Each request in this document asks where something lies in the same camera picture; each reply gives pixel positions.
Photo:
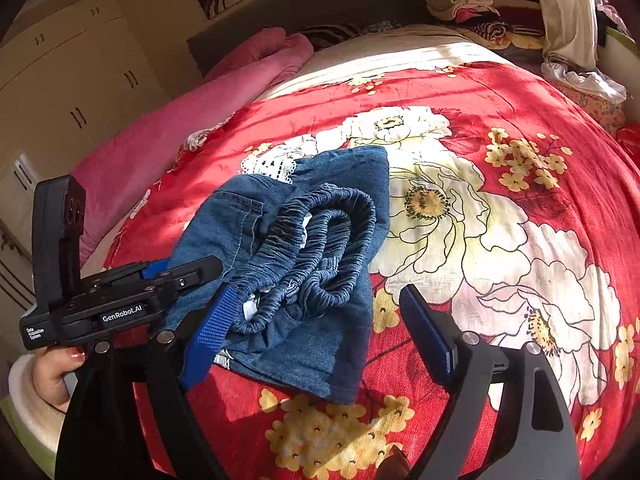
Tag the white hanging cloth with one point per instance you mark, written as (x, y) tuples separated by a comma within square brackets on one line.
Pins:
[(567, 10)]

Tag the floral patterned box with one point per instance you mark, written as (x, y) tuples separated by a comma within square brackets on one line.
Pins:
[(595, 107)]

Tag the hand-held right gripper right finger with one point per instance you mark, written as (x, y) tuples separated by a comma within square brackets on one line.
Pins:
[(431, 331)]

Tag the red floral blanket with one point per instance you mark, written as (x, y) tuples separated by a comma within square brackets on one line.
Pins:
[(525, 110)]

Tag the person's left hand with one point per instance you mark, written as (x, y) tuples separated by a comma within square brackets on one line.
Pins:
[(50, 375)]

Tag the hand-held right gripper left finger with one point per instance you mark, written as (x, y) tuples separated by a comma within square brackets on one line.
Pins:
[(206, 335)]

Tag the white crumpled cloth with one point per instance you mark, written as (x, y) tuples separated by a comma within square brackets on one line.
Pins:
[(582, 79)]

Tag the pile of folded clothes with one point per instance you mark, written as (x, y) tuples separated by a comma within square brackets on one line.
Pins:
[(480, 7)]

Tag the cream wardrobe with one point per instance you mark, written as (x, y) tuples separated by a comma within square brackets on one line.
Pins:
[(75, 75)]

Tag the grey headboard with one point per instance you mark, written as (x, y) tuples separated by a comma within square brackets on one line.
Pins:
[(280, 15)]

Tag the striped dark cloth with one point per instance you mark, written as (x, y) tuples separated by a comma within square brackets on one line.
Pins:
[(330, 34)]

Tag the cream bed sheet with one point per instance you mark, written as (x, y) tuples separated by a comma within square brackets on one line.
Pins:
[(380, 55)]

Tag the blue denim pants lace trim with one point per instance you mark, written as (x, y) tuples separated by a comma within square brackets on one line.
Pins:
[(340, 330)]

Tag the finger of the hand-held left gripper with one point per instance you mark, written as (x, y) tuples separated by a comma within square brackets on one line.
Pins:
[(150, 269), (195, 270)]

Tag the pink blanket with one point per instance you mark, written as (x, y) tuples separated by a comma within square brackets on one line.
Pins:
[(150, 145)]

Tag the red round container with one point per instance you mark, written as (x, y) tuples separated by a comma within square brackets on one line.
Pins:
[(631, 141)]

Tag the person's left forearm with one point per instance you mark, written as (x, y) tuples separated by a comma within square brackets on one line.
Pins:
[(30, 410)]

